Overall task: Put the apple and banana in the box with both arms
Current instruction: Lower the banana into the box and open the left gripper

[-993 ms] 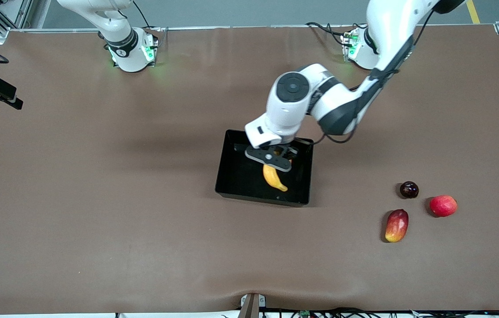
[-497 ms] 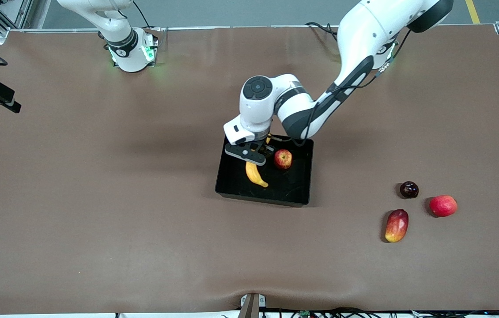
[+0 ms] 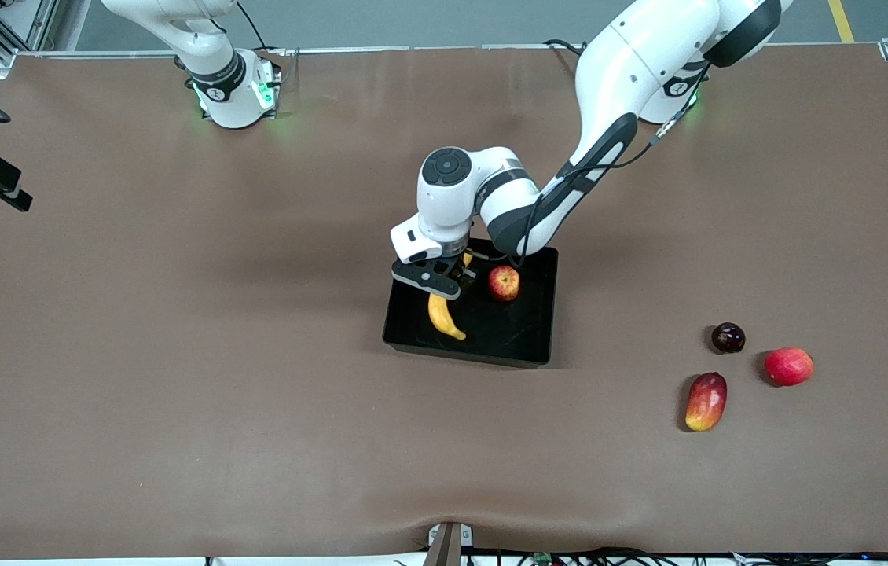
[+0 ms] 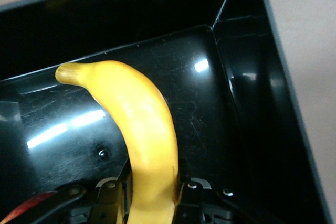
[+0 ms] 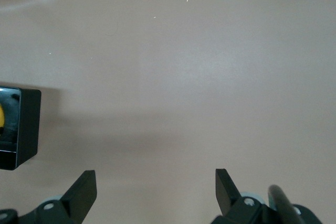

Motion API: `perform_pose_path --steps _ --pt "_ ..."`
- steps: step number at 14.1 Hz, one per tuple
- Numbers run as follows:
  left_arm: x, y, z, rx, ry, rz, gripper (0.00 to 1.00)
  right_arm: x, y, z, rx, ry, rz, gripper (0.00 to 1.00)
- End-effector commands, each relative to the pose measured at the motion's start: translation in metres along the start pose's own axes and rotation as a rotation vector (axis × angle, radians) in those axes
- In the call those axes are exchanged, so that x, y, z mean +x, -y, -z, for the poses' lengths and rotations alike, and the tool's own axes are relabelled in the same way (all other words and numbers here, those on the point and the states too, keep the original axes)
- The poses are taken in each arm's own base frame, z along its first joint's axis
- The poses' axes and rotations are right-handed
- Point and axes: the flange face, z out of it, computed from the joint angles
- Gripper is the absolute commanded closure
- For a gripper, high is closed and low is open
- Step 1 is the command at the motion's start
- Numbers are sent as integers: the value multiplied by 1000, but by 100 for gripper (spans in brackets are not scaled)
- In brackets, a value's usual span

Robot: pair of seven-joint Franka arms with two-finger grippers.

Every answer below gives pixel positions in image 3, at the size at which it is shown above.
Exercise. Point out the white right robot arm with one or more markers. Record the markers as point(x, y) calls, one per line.
point(232, 102)

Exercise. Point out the black plastic box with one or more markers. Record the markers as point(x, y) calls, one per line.
point(507, 330)

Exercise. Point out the dark purple plum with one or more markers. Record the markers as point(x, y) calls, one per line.
point(728, 338)

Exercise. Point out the metal table edge rail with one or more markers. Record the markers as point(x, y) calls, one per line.
point(412, 49)

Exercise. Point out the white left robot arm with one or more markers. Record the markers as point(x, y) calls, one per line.
point(632, 63)

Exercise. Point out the metal table clamp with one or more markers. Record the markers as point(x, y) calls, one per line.
point(448, 546)

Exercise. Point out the table cover mat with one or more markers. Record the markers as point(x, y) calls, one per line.
point(177, 354)

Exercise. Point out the red yellow-streaked apple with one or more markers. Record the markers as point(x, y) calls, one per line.
point(504, 284)

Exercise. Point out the round plain red fruit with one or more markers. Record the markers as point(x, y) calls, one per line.
point(788, 367)

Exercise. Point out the yellow banana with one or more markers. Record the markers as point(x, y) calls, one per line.
point(444, 318)

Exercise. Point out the red yellow mango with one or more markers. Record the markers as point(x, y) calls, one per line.
point(706, 402)

